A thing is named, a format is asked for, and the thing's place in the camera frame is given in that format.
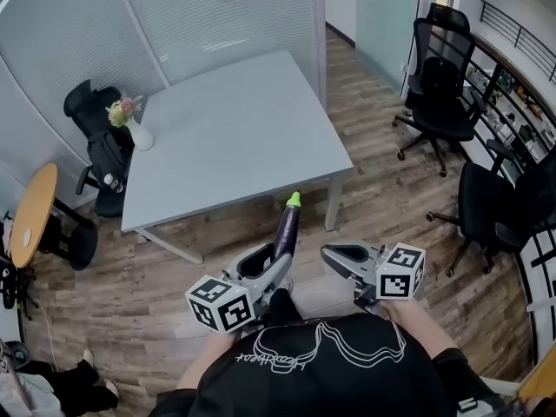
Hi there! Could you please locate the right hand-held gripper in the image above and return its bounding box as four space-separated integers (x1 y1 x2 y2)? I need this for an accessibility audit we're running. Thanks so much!
320 242 426 310

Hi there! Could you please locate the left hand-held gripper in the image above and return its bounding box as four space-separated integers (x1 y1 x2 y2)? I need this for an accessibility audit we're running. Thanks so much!
185 243 293 334

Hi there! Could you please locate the purple eggplant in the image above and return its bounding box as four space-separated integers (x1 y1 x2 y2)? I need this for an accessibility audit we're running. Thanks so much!
272 191 302 265

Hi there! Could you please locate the person's left forearm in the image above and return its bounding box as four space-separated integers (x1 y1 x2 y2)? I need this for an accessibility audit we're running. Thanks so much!
175 330 239 393

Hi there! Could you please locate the person's right forearm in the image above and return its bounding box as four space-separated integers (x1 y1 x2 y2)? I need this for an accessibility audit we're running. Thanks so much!
381 300 457 356

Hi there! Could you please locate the light grey square table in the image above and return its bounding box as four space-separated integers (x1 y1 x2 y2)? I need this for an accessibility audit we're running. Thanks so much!
120 50 355 265

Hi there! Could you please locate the person's black trouser leg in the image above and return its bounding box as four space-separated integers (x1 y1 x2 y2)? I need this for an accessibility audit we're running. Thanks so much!
265 288 305 323

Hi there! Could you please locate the person's black printed shirt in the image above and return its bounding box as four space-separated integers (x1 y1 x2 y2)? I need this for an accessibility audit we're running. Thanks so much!
147 313 522 417

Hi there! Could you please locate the black mesh office chair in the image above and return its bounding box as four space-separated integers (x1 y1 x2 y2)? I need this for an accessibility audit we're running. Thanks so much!
392 2 490 178
426 139 556 278

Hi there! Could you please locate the white vase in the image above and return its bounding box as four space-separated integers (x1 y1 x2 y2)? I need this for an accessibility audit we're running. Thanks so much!
126 117 156 152

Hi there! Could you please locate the black bag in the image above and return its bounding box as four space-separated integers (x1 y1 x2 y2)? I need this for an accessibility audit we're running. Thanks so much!
85 129 134 184

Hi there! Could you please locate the pink and yellow flower bouquet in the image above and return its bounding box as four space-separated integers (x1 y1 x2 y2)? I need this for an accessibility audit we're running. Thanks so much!
105 95 144 129

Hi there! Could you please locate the wooden board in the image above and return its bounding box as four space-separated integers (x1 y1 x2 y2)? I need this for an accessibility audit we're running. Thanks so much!
519 354 556 403

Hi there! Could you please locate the round wooden table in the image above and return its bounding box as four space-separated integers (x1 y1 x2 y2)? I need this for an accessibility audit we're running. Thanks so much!
10 162 59 269

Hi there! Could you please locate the frosted glass door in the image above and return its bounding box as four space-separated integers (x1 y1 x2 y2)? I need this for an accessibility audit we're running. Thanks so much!
354 0 423 97

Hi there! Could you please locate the black office chair with bag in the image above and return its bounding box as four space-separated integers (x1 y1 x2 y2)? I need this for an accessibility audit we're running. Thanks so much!
63 78 136 219

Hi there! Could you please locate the black tripod stand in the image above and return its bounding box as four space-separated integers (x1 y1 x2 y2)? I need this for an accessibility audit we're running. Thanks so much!
0 213 39 321

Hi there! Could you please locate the black metal railing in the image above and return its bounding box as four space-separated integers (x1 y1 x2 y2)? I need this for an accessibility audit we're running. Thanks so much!
480 0 556 87

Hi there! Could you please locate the white metal frame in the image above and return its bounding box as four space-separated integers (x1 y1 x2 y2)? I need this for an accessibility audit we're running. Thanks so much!
515 222 556 364

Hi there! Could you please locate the white floor cable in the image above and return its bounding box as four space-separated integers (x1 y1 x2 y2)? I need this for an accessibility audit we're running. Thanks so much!
36 300 61 371

